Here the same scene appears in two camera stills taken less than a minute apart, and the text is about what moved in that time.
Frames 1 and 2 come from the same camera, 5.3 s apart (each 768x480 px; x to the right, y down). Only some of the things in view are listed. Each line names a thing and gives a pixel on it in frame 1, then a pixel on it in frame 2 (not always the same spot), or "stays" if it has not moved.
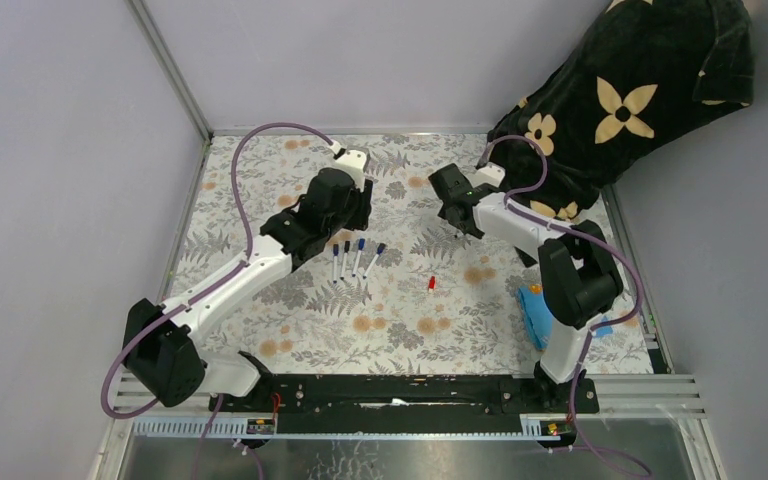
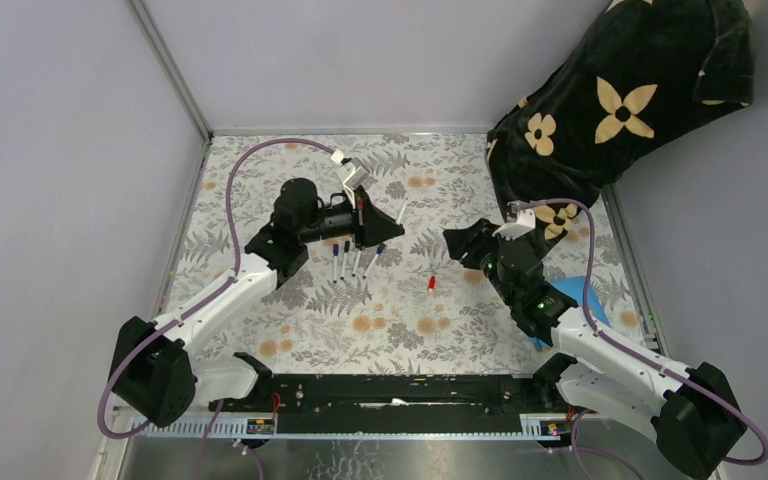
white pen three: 346,250 stays
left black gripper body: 354,213 to 358,219
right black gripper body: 445,215 to 484,254
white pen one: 361,243 stays
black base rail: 403,405 stays
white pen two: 335,256 stays
